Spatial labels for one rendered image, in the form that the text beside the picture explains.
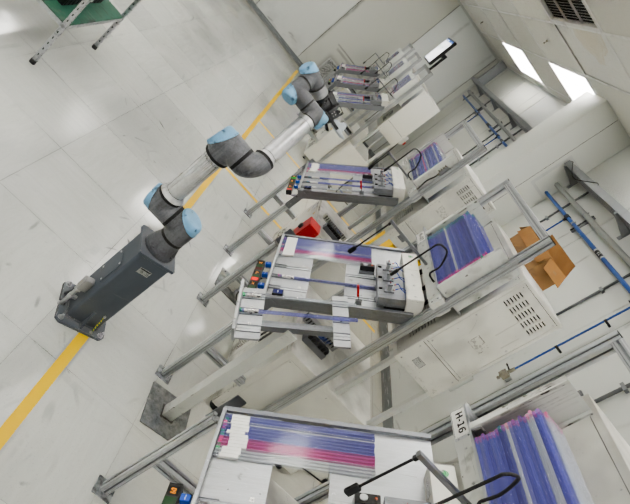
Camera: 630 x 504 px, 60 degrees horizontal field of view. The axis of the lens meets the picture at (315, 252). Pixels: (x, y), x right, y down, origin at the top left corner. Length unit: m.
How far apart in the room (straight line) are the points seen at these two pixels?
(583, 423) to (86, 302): 2.03
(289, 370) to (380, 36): 8.87
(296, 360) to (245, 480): 1.09
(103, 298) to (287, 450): 1.20
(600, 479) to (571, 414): 0.20
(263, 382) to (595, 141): 4.17
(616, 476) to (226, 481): 1.09
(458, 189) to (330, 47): 7.48
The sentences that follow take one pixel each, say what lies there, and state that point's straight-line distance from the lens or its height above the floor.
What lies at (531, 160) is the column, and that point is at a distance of 5.80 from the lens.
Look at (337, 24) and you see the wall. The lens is 11.02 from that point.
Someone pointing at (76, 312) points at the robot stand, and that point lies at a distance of 2.72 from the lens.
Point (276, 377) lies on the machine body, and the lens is 2.84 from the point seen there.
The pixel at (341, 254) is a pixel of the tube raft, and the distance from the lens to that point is 3.02.
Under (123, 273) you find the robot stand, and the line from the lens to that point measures 2.51.
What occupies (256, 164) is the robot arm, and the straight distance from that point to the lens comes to 2.16.
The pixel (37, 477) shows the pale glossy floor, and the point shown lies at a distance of 2.36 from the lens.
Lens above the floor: 1.89
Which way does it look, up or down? 20 degrees down
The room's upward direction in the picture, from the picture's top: 54 degrees clockwise
